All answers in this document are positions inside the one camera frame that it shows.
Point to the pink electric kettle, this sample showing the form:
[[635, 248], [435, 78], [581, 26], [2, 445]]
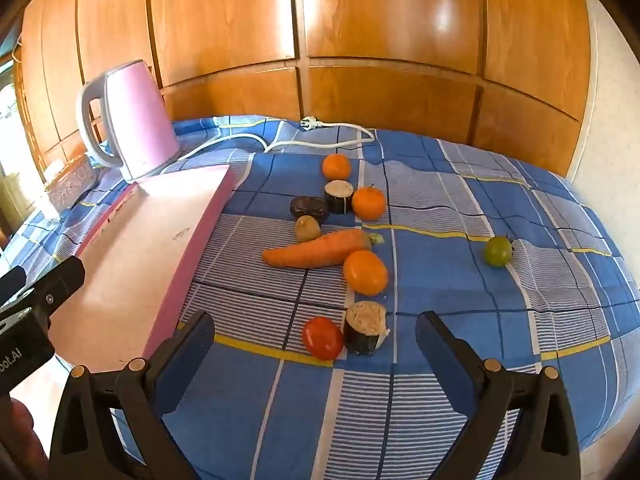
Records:
[[140, 120]]

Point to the wooden panelled wardrobe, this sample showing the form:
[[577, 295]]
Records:
[[375, 25]]

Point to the dark wrinkled passion fruit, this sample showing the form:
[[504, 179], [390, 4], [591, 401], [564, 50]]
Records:
[[309, 209]]

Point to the silver glitter tissue box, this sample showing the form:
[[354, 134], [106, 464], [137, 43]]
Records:
[[70, 185]]

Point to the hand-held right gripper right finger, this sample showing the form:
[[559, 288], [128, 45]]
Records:
[[445, 360]]

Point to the large orange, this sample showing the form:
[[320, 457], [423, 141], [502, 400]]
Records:
[[365, 272]]

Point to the small orange with stem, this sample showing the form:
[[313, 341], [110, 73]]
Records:
[[369, 203]]

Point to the person's left hand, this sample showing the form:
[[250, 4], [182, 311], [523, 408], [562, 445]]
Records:
[[22, 425]]

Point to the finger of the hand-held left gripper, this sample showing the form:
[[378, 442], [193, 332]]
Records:
[[12, 285], [60, 285]]

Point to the red tomato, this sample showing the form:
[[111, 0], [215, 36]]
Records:
[[323, 338]]

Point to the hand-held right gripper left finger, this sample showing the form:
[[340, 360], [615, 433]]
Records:
[[187, 360]]

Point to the brown kiwi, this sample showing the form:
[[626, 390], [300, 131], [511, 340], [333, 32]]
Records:
[[307, 228]]

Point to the orange carrot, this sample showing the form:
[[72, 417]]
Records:
[[315, 251]]

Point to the blue plaid blanket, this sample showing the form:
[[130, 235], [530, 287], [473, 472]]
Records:
[[425, 200]]

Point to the green tomato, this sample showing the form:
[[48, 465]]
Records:
[[498, 251]]

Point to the pink shallow tray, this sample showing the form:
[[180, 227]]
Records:
[[130, 260]]

